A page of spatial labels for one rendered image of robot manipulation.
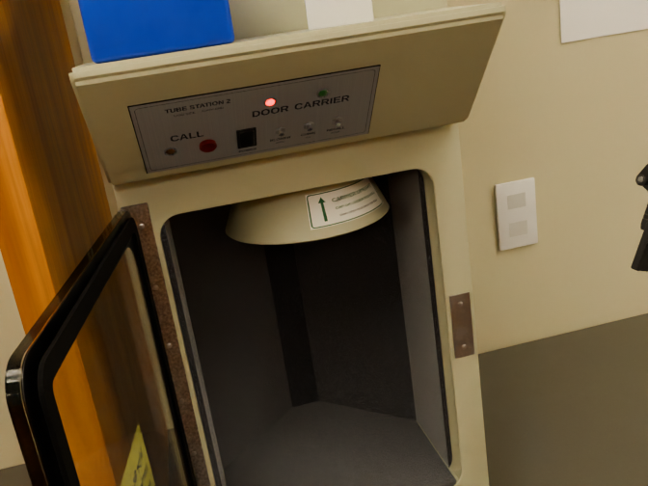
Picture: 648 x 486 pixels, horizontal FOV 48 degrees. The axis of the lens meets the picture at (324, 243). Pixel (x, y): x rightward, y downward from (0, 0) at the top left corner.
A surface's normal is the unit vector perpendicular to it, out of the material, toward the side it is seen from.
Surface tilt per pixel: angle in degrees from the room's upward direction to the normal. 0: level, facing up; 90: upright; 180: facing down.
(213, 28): 90
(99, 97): 135
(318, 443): 0
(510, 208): 90
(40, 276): 90
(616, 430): 0
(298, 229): 66
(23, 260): 90
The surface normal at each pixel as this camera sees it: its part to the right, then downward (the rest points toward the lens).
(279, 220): -0.34, -0.07
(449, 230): 0.22, 0.27
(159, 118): 0.25, 0.86
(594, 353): -0.14, -0.94
